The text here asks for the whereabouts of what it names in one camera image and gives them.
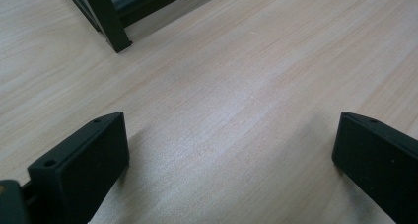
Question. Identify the dark furniture panel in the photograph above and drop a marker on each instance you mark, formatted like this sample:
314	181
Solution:
148	2

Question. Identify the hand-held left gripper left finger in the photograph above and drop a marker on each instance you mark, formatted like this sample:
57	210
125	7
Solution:
82	168

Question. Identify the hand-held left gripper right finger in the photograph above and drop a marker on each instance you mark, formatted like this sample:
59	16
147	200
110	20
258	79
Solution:
378	158

